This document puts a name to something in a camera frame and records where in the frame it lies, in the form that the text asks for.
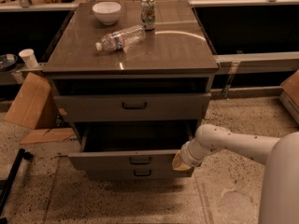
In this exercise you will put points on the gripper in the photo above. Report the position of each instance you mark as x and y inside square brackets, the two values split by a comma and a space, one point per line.
[187, 156]

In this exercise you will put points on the grey drawer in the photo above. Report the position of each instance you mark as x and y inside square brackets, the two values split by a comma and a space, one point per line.
[136, 174]
[129, 145]
[133, 107]

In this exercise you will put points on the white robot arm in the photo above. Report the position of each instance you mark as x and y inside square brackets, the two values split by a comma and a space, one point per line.
[279, 202]

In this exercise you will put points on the grey top drawer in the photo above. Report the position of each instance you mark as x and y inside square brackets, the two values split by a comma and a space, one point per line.
[133, 107]

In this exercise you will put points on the grey bottom drawer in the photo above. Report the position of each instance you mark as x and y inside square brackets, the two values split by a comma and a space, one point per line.
[136, 174]

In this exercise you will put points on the flat cardboard piece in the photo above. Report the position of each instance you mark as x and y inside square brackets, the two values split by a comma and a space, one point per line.
[47, 136]

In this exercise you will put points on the cardboard box at right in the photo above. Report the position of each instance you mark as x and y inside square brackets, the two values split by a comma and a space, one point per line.
[290, 95]

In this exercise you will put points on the clear plastic water bottle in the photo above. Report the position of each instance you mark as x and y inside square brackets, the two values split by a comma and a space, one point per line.
[121, 39]

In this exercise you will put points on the upright brown cardboard box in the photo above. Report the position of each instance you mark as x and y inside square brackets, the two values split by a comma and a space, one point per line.
[33, 107]

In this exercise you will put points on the green white soda can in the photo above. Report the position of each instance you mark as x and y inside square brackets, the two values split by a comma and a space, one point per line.
[148, 14]

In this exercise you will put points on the white ceramic bowl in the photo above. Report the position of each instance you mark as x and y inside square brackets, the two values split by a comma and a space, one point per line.
[107, 12]

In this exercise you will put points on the black metal stand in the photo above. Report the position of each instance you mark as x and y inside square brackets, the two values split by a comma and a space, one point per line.
[6, 185]

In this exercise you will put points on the white paper cup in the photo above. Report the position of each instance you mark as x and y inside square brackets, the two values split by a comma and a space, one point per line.
[29, 58]

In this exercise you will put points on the dark round dish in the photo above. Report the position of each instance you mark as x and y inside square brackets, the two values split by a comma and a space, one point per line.
[8, 62]

